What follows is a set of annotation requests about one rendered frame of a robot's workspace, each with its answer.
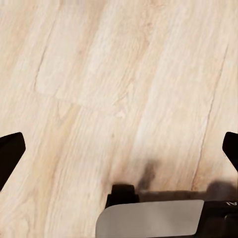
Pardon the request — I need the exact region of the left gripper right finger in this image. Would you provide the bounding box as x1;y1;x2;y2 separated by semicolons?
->
222;132;238;172

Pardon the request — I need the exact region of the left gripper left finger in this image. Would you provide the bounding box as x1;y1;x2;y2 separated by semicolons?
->
0;132;26;192

